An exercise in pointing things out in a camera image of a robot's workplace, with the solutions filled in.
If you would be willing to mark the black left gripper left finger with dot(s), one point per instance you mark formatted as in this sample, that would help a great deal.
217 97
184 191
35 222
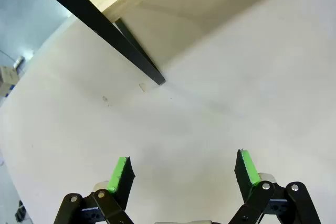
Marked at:
119 182

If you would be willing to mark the black floor object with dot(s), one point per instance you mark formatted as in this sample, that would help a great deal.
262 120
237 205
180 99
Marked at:
20 211

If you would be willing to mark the black frame wooden shelf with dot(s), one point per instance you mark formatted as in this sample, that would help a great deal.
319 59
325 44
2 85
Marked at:
105 27

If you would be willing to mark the cardboard box with blue print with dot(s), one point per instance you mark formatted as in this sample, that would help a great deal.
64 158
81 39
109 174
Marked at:
8 75
5 89

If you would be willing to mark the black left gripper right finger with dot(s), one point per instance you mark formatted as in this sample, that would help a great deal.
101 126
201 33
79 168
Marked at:
248 179

